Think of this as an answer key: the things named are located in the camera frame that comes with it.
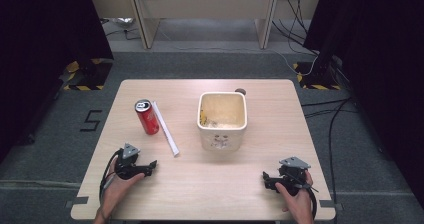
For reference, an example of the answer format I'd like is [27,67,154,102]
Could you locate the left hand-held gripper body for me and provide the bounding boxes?
[114,143,144,181]

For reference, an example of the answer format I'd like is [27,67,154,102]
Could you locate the yellow black striped stand base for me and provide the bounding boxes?
[292,61,343,91]
[62,58,114,92]

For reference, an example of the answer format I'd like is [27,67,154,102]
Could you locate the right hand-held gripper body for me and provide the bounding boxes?
[278,156,312,197]

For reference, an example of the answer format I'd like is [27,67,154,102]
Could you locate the long white paper sleeve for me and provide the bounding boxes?
[151,100,181,158]

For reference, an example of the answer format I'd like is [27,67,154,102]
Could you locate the person's left hand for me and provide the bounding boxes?
[99,157,146,215]

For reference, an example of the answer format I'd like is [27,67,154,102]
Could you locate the right hand-held gripper cable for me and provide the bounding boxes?
[301,179,319,220]

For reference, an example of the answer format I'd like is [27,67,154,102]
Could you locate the cream square bin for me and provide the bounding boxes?
[196,91,249,153]

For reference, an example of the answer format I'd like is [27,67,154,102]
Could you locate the person's right hand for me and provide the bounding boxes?
[274,170,315,218]

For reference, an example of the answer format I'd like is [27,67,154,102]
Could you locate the beige wooden desk frame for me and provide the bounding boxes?
[125,0,280,50]

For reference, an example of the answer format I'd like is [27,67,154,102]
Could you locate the black floor cables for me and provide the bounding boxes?
[301,96,355,200]

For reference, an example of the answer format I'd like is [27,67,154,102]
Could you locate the crumpled silver foil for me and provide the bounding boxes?
[111,16,136,30]

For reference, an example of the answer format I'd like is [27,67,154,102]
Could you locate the left hand-held gripper cable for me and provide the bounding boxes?
[98,148,124,206]

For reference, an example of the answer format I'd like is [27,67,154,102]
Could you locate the black cables from wall socket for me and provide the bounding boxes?
[271,0,319,57]

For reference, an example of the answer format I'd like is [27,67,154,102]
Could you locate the red soda can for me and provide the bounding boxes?
[134,98,161,136]

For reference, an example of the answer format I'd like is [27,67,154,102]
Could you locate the hand-held gripper cable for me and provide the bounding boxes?
[98,148,124,206]
[301,179,319,220]

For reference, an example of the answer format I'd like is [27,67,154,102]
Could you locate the dark curtain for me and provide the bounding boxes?
[302,0,424,210]
[0,0,115,163]

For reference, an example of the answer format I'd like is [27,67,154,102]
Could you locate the grey tape strip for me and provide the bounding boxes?
[318,199,344,212]
[64,195,90,209]

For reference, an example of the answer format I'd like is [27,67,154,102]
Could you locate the thin black floor cable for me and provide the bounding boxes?
[104,27,142,42]

